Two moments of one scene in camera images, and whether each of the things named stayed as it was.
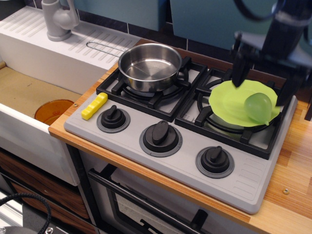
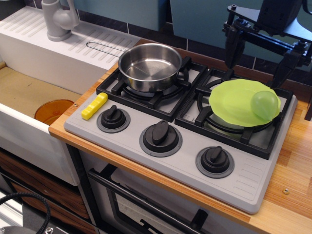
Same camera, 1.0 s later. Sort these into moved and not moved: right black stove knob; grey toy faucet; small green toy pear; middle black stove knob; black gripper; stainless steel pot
Moved: black gripper; small green toy pear
Not moved: stainless steel pot; right black stove knob; middle black stove knob; grey toy faucet
